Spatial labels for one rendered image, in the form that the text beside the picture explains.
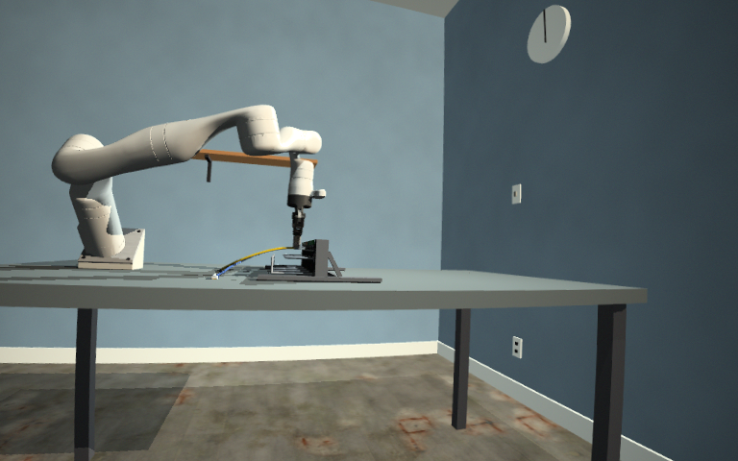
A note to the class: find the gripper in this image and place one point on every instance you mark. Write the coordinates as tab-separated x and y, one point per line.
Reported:
300	202

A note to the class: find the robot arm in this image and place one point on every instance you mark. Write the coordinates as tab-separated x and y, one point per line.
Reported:
89	170

